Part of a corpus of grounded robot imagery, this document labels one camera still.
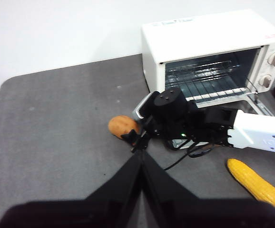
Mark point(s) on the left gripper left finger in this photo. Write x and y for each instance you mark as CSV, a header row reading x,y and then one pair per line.
x,y
92,213

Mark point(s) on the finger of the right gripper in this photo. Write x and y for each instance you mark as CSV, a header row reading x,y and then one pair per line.
x,y
131,137

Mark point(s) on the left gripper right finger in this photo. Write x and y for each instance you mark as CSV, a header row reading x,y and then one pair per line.
x,y
187,213

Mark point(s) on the brown potato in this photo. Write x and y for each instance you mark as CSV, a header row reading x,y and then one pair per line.
x,y
118,124

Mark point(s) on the cream toaster oven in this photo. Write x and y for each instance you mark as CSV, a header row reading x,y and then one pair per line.
x,y
199,35

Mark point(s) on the yellow corn cob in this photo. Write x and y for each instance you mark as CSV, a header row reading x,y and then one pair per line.
x,y
254,183

